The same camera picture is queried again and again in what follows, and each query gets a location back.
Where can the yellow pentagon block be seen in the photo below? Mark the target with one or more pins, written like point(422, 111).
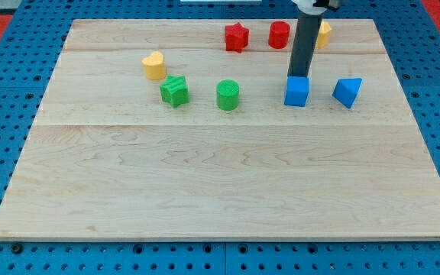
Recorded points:
point(324, 36)

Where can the green cylinder block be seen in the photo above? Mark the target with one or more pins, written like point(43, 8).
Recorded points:
point(227, 94)

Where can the green star block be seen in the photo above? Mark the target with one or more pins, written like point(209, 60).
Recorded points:
point(174, 90)

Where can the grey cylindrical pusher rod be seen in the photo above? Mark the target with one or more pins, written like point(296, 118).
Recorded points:
point(304, 41)

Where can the yellow heart block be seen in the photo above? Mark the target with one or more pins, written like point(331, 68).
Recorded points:
point(154, 66)

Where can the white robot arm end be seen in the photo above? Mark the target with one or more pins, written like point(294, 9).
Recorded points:
point(317, 7)

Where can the red star block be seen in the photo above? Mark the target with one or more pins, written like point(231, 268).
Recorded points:
point(236, 37)

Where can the blue triangular prism block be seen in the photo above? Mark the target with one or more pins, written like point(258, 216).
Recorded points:
point(347, 90)

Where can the light wooden board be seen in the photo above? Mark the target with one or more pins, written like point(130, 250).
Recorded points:
point(107, 160)

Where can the red cylinder block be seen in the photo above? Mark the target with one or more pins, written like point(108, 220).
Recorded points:
point(279, 34)

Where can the blue cube block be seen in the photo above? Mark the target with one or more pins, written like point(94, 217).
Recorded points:
point(297, 91)

